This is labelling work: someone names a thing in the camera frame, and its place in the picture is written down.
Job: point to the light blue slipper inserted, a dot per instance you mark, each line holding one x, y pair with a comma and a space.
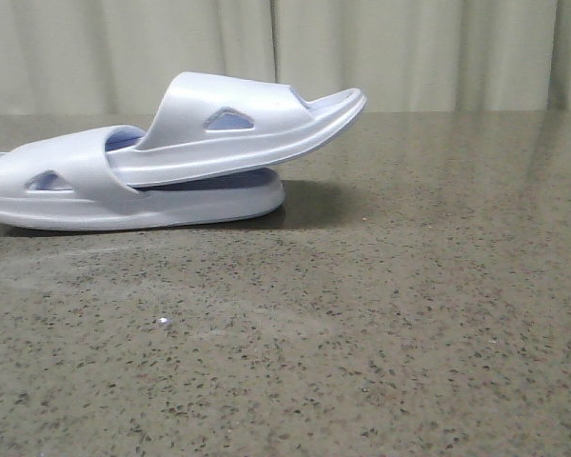
210, 125

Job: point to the light blue slipper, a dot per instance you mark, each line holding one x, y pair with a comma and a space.
67, 183

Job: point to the pale green curtain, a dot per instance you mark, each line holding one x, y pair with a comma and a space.
95, 57

